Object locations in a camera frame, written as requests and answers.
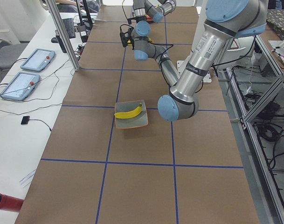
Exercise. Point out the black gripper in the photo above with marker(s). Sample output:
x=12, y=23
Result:
x=125, y=37
x=141, y=18

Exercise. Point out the yellow banana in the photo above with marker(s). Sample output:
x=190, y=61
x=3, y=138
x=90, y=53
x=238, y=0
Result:
x=129, y=114

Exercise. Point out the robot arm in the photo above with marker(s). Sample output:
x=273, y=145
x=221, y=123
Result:
x=226, y=19
x=142, y=8

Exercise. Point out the grey square plate orange rim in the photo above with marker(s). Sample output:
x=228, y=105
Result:
x=138, y=121

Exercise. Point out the black keyboard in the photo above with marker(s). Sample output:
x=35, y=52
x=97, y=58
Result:
x=69, y=27

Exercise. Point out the black bottle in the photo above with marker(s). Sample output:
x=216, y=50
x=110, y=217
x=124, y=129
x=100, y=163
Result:
x=59, y=40

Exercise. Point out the upper teach pendant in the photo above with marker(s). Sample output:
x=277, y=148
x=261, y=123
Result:
x=38, y=60

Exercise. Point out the teach pendant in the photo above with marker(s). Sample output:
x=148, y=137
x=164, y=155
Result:
x=38, y=60
x=21, y=86

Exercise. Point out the lower teach pendant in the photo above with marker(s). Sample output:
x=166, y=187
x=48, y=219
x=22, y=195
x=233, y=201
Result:
x=21, y=86

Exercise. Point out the small black device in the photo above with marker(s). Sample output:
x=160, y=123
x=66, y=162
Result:
x=25, y=120

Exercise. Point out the red tube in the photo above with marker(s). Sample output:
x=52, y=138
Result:
x=10, y=203

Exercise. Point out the aluminium frame post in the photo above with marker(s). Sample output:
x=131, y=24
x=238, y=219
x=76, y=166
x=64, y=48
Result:
x=62, y=32

